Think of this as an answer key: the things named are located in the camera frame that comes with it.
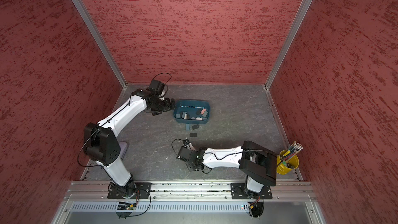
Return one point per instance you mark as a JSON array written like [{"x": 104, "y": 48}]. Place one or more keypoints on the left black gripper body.
[{"x": 158, "y": 106}]

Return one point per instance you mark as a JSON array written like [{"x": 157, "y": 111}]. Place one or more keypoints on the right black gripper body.
[{"x": 190, "y": 166}]

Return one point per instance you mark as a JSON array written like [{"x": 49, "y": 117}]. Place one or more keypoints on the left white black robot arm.
[{"x": 101, "y": 144}]

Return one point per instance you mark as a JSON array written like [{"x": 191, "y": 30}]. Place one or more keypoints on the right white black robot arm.
[{"x": 256, "y": 162}]

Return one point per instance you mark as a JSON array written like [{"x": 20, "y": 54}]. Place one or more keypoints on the teal plastic storage box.
[{"x": 193, "y": 108}]

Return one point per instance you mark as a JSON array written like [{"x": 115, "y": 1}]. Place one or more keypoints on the black eraser near box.
[{"x": 195, "y": 127}]

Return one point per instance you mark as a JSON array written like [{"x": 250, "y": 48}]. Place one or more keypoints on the lavender cloth at left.
[{"x": 123, "y": 149}]

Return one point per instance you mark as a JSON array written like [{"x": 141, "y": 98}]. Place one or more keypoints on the yellow pencil cup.
[{"x": 287, "y": 160}]

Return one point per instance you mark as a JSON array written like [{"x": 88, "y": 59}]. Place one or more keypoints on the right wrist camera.
[{"x": 188, "y": 145}]

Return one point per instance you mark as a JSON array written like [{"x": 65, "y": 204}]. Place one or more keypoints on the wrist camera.
[
  {"x": 156, "y": 87},
  {"x": 188, "y": 145}
]

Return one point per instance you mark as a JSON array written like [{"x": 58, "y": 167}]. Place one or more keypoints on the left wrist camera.
[{"x": 156, "y": 87}]

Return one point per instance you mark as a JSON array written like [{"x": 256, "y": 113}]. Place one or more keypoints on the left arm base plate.
[{"x": 139, "y": 191}]

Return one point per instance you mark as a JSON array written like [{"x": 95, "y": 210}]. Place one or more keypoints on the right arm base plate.
[{"x": 239, "y": 191}]

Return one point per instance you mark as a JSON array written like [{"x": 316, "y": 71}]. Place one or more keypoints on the perforated cable tray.
[{"x": 162, "y": 207}]

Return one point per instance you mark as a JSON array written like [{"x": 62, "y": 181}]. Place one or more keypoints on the aluminium front rail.
[{"x": 192, "y": 191}]

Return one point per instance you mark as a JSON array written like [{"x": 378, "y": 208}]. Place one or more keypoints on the left aluminium corner post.
[{"x": 89, "y": 22}]

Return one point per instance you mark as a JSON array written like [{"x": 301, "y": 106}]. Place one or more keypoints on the aluminium corner post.
[
  {"x": 298, "y": 19},
  {"x": 89, "y": 22}
]

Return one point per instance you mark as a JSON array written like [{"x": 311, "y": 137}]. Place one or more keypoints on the right aluminium corner post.
[{"x": 298, "y": 19}]

